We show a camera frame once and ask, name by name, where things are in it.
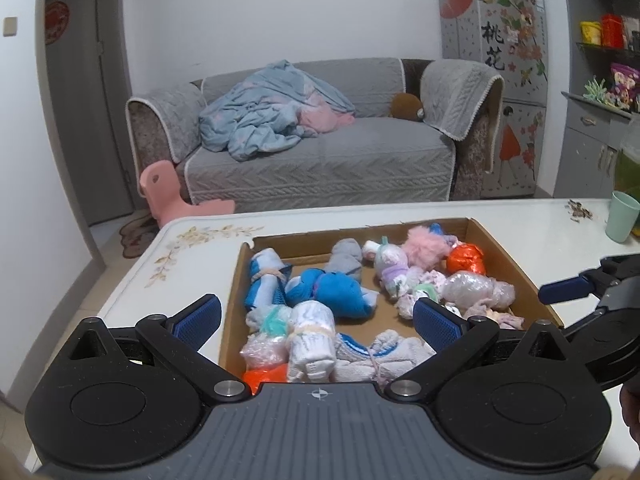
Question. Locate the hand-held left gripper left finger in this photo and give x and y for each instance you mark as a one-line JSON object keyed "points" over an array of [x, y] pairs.
{"points": [[200, 320]]}

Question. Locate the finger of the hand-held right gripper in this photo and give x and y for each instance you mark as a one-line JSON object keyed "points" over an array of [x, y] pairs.
{"points": [[567, 290]]}

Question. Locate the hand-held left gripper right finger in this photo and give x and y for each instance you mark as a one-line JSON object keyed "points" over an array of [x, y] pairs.
{"points": [[440, 326]]}

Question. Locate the plastic pastel sock bundle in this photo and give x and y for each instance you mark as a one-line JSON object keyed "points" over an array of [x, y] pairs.
{"points": [[475, 290]]}

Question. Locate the brown cardboard box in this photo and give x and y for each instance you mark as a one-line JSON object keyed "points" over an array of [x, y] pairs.
{"points": [[380, 320]]}

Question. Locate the pink plush toy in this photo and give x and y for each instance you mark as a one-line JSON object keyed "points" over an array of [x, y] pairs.
{"points": [[427, 247]]}

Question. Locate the person's right hand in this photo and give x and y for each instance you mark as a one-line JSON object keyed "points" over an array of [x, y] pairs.
{"points": [[632, 410]]}

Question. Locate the mint white sock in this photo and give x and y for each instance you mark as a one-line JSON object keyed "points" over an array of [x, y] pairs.
{"points": [[425, 292]]}

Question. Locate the pink white sock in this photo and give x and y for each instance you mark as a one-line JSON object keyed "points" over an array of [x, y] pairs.
{"points": [[406, 305]]}

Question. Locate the floral patterned sock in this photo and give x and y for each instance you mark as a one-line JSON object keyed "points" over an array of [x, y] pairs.
{"points": [[436, 280]]}

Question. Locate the peach sock bundle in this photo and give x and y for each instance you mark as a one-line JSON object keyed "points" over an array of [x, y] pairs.
{"points": [[495, 317]]}

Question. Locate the grey white sock bundle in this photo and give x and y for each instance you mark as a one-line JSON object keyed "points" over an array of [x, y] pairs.
{"points": [[385, 357]]}

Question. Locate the mint grey sock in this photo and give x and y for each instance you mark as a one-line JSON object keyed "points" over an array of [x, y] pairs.
{"points": [[267, 320]]}

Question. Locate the clear plastic wrapped sock bundle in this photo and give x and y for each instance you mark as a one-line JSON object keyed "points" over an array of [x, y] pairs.
{"points": [[262, 352]]}

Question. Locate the orange plastic wrapped bundle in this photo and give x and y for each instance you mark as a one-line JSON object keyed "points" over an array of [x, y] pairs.
{"points": [[265, 377], [466, 260]]}

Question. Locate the green cup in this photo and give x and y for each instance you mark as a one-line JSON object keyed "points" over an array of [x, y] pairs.
{"points": [[622, 217]]}

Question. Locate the brown floor mat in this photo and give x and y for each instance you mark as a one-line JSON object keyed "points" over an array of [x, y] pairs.
{"points": [[137, 235]]}

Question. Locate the blue sock bundle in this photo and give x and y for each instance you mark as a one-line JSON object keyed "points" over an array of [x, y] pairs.
{"points": [[335, 292]]}

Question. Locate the white patterned sock roll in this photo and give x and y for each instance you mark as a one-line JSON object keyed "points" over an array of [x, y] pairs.
{"points": [[312, 340]]}

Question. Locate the pink child chair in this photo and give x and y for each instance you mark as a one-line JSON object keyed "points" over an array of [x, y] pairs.
{"points": [[165, 190]]}

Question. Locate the grey cabinet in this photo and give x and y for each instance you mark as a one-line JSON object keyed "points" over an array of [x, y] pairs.
{"points": [[590, 150]]}

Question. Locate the grey quilted sofa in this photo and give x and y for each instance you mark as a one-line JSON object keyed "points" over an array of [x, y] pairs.
{"points": [[325, 160]]}

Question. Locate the green plant ornament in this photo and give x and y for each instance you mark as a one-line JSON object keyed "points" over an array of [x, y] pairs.
{"points": [[595, 89]]}

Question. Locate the colourful snack bag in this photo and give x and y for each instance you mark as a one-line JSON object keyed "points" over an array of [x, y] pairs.
{"points": [[626, 85]]}

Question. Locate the flower sticker fridge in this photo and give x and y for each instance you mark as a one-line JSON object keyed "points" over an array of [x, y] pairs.
{"points": [[500, 85]]}

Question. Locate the light blue pink blanket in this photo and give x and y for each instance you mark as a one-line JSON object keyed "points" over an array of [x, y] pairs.
{"points": [[265, 110]]}

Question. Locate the brown plush toy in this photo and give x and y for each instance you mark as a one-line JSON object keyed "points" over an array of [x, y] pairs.
{"points": [[406, 106]]}

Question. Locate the grey door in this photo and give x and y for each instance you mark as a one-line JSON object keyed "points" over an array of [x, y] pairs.
{"points": [[85, 110]]}

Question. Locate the yellow container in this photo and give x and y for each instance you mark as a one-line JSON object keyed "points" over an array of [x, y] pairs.
{"points": [[591, 33]]}

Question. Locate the red container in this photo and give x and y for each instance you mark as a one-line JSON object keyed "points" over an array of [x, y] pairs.
{"points": [[613, 31]]}

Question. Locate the red door decoration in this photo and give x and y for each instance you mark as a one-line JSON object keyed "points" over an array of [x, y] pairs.
{"points": [[56, 22]]}

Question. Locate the beige wall switch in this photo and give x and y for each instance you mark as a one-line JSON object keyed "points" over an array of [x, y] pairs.
{"points": [[10, 26]]}

